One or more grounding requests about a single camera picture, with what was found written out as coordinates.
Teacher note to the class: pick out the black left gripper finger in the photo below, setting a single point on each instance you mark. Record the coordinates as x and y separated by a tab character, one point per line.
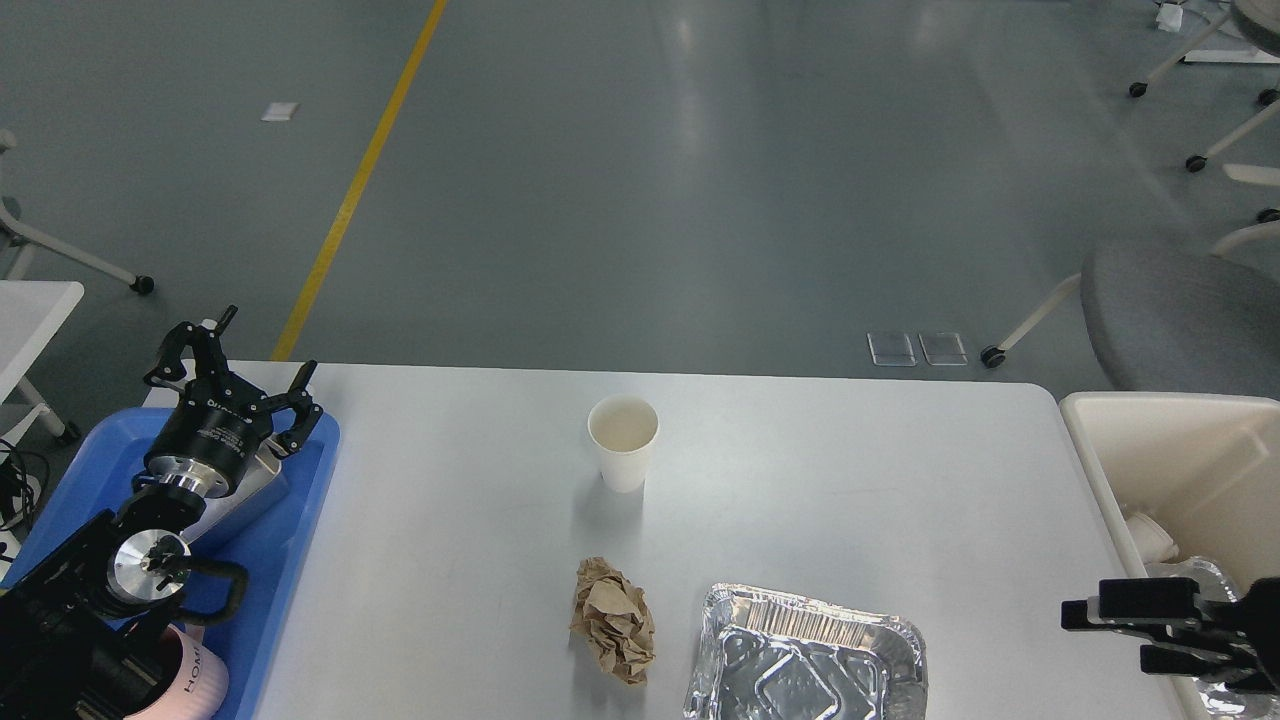
191	361
306	412

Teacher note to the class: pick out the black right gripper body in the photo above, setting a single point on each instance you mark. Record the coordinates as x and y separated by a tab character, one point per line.
1258	613

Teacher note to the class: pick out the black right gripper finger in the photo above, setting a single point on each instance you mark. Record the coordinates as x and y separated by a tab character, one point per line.
1216	663
1176	604

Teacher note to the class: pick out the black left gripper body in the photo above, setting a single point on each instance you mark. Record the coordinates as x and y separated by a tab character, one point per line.
208	442

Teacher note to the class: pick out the stainless steel square dish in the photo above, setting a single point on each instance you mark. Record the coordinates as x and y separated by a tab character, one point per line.
224	518

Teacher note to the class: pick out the pink ribbed mug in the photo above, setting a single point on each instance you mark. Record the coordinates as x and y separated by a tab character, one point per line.
195	683

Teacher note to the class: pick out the white paper cup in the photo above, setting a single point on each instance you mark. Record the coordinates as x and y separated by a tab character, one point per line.
623	429

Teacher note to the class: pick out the aluminium foil tray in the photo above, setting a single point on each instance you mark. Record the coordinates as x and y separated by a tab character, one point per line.
765	654

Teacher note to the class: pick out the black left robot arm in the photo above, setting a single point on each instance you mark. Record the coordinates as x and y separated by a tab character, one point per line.
98	628

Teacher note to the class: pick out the small white cup in bin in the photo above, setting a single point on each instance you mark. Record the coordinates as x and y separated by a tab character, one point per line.
1152	542

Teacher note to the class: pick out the blue plastic tray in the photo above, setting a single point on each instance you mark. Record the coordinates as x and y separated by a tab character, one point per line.
273	546

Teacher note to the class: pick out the white plastic bin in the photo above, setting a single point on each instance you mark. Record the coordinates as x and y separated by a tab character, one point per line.
1205	468

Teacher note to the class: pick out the white side table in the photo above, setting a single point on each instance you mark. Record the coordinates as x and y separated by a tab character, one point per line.
32	312

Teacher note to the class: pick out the white paper on floor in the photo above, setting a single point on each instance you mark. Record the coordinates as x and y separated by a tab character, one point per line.
279	112

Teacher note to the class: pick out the grey office chair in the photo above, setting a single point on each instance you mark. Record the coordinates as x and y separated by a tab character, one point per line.
1168	320

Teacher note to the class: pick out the right floor outlet plate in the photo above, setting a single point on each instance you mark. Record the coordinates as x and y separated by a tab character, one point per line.
943	348

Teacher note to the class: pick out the floor outlet plate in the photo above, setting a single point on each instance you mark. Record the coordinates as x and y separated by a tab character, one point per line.
891	349
943	348

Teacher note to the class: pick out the crumpled brown paper ball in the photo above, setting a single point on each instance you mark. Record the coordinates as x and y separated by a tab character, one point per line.
612	616

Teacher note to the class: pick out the left floor outlet plate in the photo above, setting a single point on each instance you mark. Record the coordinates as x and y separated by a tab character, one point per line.
891	349

